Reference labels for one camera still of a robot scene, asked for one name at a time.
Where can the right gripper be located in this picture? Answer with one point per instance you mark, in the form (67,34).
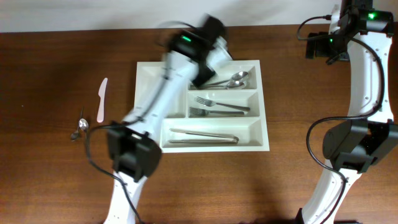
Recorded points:
(315,47)

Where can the steel tablespoon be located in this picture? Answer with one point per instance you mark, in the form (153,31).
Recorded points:
(229,85)
(240,76)

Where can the steel fork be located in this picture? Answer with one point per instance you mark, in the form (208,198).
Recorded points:
(213,113)
(210,103)

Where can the metal kitchen tongs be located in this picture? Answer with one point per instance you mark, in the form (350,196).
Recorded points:
(213,138)

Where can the white plastic knife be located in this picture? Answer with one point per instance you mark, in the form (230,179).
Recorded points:
(101,94)

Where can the small shiny teaspoon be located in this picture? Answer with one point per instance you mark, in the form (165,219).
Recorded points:
(83,127)

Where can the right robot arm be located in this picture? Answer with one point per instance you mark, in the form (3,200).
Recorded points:
(362,36)

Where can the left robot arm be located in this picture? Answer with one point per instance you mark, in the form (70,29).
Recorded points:
(191,58)

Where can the white plastic cutlery tray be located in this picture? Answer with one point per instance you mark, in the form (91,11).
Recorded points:
(251,129)

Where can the small dark teaspoon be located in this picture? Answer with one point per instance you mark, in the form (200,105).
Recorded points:
(76,134)

